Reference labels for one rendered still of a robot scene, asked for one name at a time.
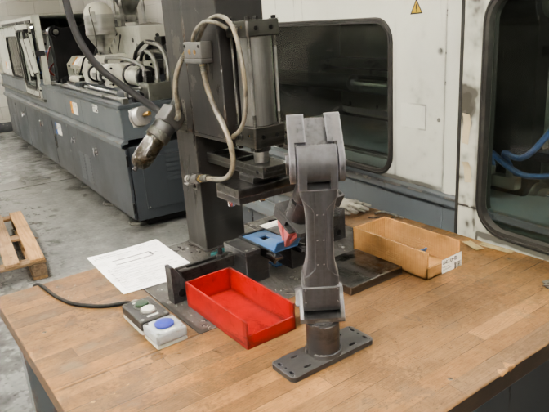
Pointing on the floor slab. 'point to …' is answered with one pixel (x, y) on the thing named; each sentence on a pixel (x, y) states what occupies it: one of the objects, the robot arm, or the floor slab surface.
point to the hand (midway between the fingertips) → (287, 242)
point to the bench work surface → (104, 349)
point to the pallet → (29, 246)
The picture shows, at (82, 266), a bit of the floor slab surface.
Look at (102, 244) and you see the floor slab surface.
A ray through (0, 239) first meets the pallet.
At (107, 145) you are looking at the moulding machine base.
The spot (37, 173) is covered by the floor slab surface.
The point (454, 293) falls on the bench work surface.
